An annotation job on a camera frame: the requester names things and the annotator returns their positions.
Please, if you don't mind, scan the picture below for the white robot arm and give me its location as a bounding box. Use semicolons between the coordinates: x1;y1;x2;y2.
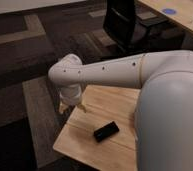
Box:
48;50;193;171

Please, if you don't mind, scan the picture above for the blue round disc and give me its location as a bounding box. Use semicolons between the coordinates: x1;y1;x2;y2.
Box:
162;8;176;15

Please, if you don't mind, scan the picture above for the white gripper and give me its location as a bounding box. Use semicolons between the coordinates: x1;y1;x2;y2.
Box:
58;84;87;114

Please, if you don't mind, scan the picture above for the black rectangular box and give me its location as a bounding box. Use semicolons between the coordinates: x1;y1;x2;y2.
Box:
93;122;119;142

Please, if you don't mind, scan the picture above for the black office chair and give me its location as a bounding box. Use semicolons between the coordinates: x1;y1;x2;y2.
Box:
102;0;167;61

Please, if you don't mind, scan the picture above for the wooden desk in background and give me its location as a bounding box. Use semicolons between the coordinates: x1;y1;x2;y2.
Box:
138;0;193;34

